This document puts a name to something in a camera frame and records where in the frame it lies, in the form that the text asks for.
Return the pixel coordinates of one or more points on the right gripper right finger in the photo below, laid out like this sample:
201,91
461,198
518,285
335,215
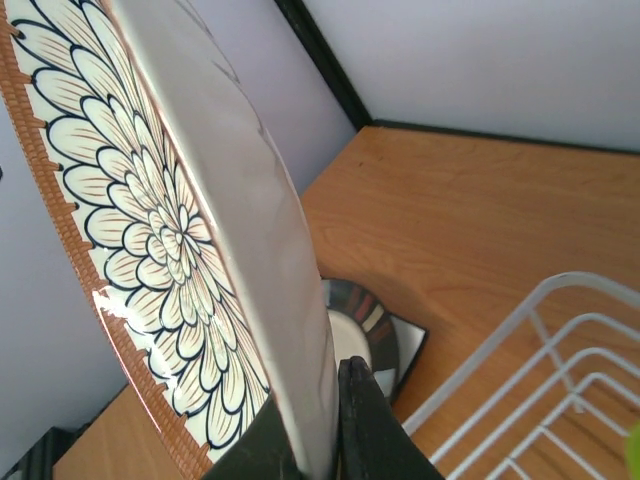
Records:
372,443

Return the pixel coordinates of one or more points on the patterned round plate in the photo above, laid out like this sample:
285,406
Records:
180,220

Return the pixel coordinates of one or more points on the dark striped rim plate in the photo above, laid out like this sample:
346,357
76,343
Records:
362,326

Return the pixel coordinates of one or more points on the left black frame post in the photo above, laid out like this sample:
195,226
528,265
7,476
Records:
313,41

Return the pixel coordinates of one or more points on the white wire dish rack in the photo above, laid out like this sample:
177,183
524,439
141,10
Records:
552,393

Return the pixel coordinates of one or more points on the green plate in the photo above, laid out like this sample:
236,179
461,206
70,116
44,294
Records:
632,453

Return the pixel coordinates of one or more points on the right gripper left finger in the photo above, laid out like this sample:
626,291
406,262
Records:
262,453

